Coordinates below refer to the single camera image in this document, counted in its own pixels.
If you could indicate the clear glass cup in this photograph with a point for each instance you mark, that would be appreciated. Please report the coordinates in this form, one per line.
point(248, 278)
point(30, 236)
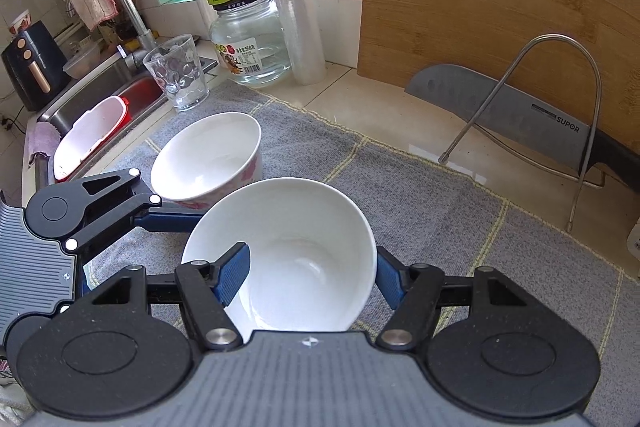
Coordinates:
point(175, 72)

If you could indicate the grey checked cloth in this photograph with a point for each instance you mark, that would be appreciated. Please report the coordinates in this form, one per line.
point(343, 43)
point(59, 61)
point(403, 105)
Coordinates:
point(425, 217)

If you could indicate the pink cloth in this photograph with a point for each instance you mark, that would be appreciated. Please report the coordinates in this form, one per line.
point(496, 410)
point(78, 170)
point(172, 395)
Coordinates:
point(42, 137)

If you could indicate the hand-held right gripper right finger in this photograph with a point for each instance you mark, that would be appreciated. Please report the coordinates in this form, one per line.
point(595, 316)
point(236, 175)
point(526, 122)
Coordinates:
point(387, 277)

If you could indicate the clear plastic container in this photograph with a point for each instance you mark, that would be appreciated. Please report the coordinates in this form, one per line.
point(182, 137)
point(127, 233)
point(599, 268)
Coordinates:
point(80, 64)

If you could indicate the white bowl pink flower print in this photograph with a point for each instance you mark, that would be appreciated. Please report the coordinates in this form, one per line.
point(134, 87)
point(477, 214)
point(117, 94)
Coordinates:
point(300, 232)
point(205, 152)

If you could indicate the metal faucet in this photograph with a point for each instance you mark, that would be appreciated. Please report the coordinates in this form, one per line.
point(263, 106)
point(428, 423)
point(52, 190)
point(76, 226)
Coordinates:
point(142, 37)

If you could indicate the glass jar green lid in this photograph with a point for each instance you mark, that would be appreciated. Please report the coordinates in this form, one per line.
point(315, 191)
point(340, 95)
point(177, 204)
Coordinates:
point(250, 42)

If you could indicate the steel sink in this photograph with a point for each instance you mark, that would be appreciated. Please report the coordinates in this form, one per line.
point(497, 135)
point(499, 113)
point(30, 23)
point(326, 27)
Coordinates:
point(110, 82)

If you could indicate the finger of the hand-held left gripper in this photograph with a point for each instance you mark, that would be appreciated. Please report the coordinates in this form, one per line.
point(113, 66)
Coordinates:
point(165, 219)
point(82, 274)

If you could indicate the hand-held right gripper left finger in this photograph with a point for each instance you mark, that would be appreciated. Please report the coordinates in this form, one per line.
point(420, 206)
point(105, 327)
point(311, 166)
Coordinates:
point(232, 277)

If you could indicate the white red basin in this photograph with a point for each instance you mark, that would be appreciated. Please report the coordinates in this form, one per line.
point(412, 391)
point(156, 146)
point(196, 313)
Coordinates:
point(85, 137)

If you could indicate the black air fryer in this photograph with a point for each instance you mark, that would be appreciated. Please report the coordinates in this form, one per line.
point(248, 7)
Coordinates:
point(25, 67)

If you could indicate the white blue plastic bag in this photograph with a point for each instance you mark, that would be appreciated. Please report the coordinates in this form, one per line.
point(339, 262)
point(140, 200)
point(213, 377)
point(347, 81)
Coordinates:
point(635, 242)

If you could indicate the steel kitchen knife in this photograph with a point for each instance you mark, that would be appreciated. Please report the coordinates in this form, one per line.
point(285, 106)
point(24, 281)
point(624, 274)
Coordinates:
point(500, 107)

